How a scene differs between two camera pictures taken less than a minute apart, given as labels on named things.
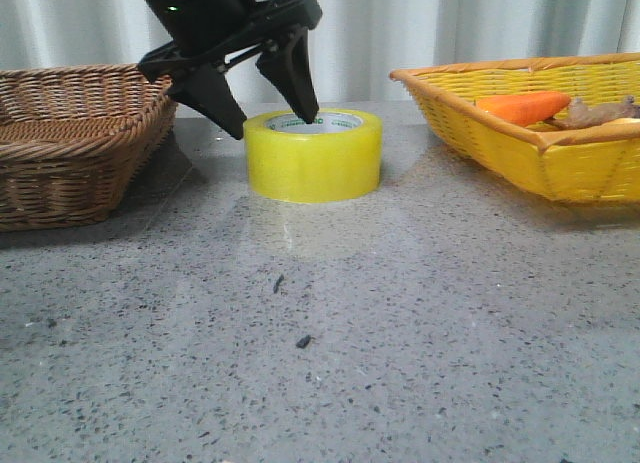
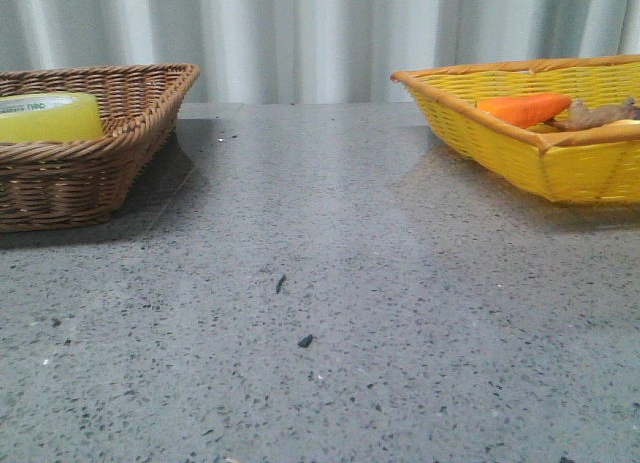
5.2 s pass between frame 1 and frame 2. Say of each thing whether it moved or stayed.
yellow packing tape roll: moved
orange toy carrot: stayed
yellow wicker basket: stayed
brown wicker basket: stayed
